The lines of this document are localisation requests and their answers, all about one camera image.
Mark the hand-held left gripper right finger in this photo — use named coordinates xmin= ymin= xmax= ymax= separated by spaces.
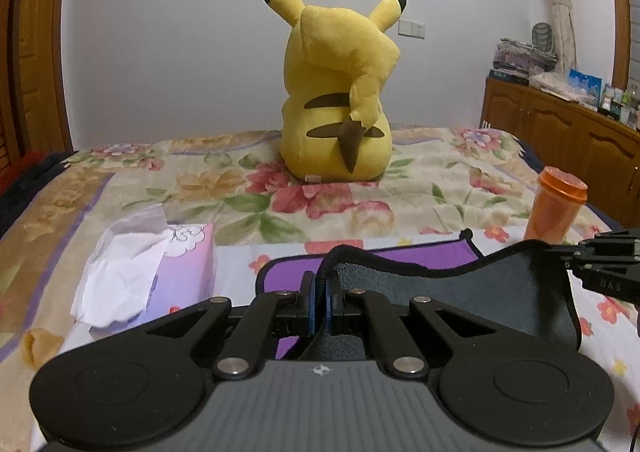
xmin=325 ymin=277 xmax=497 ymax=379

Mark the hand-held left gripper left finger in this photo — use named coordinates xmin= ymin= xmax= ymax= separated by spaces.
xmin=142 ymin=272 xmax=318 ymax=379

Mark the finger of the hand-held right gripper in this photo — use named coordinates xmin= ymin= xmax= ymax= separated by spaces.
xmin=545 ymin=227 xmax=640 ymax=260
xmin=565 ymin=257 xmax=640 ymax=304

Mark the grey and purple towel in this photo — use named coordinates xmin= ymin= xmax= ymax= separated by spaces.
xmin=255 ymin=228 xmax=583 ymax=363

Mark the orange plastic bottle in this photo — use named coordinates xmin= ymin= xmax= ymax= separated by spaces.
xmin=523 ymin=166 xmax=589 ymax=243

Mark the wooden cabinet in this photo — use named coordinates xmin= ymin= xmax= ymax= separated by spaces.
xmin=481 ymin=76 xmax=640 ymax=229

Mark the pink tissue box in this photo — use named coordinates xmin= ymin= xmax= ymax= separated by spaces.
xmin=89 ymin=222 xmax=216 ymax=335

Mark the group of small bottles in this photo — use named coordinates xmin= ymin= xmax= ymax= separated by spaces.
xmin=597 ymin=82 xmax=640 ymax=131

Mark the floral blanket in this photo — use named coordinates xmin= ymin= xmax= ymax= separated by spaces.
xmin=0 ymin=126 xmax=640 ymax=452

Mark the blue picture card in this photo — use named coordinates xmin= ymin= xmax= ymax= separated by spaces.
xmin=567 ymin=68 xmax=604 ymax=109

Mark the white tissue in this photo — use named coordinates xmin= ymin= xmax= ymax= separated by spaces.
xmin=71 ymin=206 xmax=168 ymax=324

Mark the stack of books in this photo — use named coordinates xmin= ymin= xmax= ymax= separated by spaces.
xmin=490 ymin=37 xmax=559 ymax=86

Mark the yellow plush toy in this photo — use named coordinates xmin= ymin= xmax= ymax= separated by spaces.
xmin=258 ymin=0 xmax=407 ymax=181

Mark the grey ridged ornament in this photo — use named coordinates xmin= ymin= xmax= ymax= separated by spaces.
xmin=531 ymin=22 xmax=555 ymax=53

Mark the wooden door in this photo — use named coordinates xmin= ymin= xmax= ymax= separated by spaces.
xmin=0 ymin=0 xmax=76 ymax=193

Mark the wooden window frame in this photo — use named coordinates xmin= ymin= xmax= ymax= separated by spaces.
xmin=605 ymin=0 xmax=632 ymax=93

